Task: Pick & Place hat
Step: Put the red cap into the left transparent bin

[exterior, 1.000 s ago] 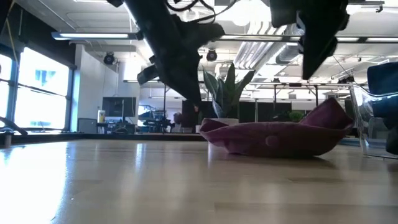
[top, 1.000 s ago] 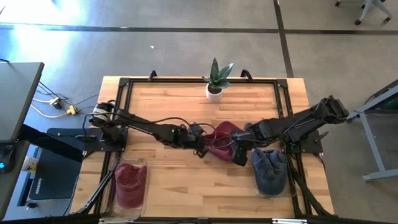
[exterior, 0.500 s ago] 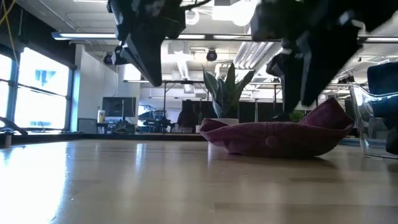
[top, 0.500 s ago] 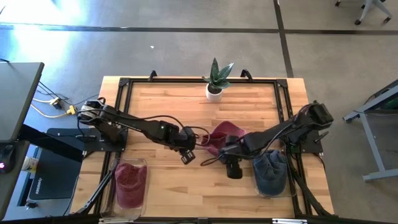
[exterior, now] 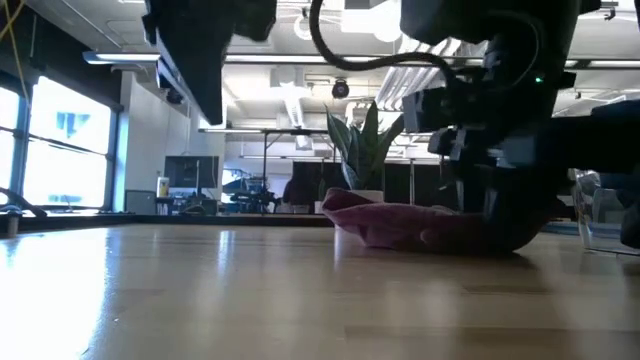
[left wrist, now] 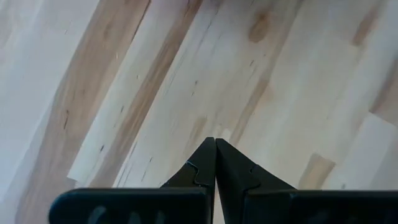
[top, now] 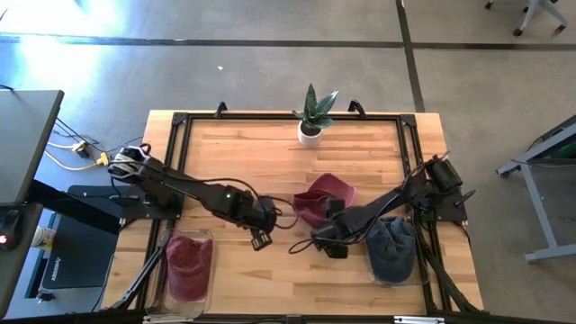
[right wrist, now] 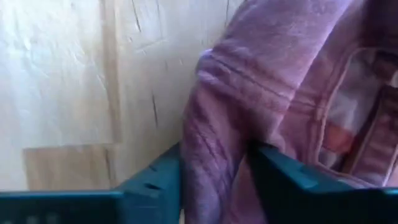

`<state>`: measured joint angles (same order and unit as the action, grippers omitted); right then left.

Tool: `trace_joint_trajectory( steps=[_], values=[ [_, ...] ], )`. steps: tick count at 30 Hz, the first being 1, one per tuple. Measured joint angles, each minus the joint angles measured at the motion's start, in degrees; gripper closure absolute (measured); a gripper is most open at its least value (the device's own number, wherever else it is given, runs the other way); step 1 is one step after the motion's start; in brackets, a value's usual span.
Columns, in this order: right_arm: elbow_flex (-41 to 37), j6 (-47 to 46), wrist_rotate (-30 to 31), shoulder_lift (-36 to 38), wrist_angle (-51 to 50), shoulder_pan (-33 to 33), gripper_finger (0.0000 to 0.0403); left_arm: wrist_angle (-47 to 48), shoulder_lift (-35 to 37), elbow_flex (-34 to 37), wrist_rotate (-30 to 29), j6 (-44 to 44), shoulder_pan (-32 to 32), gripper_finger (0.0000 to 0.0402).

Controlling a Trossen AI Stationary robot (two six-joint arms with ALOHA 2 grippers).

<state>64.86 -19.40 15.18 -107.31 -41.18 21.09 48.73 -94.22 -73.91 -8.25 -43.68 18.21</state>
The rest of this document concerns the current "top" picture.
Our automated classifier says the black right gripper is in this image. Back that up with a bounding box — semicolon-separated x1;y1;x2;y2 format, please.
311;222;351;260

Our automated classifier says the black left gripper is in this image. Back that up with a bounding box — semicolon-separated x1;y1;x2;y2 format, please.
242;193;279;252

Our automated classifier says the blue denim cap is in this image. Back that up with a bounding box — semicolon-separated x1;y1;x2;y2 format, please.
364;216;418;285

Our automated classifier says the maroon cap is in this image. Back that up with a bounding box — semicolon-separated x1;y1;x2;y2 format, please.
165;235;214;303
291;173;358;229

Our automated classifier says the clear plastic bin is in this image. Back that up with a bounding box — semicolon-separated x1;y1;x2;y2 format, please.
364;207;432;294
144;227;215;319

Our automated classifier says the snake plant in white pot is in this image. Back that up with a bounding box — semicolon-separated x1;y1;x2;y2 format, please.
291;83;340;148

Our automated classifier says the black Trossen case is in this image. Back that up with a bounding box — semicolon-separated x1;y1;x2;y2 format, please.
39;184;136;290

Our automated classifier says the black desk beam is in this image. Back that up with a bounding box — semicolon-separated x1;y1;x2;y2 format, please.
24;178;122;226

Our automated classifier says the white cup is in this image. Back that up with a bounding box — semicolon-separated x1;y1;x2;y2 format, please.
31;225;58;251

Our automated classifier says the dark desk top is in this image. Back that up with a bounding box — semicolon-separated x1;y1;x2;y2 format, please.
0;202;45;316

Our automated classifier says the black computer mouse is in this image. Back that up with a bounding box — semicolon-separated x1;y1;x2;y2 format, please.
0;209;23;253

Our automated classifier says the grey desk top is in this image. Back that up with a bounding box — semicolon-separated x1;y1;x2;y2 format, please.
0;88;65;208

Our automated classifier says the grey office chair base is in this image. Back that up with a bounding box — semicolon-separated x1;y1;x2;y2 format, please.
483;0;570;37

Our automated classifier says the silver metal bracket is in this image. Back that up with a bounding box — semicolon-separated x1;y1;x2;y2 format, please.
393;315;446;324

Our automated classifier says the black diagonal frame strut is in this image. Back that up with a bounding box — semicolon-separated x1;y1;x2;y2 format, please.
109;246;166;311
422;242;481;314

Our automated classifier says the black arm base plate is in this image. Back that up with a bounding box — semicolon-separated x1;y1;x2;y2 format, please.
120;182;186;221
401;185;469;224

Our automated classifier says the black aluminium table frame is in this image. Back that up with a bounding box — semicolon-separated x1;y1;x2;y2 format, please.
152;111;451;324

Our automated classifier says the grey metal table frame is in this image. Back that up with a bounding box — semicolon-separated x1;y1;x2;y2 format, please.
496;114;576;265

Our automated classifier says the yellow power cable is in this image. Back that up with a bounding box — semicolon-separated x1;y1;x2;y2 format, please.
43;139;112;172

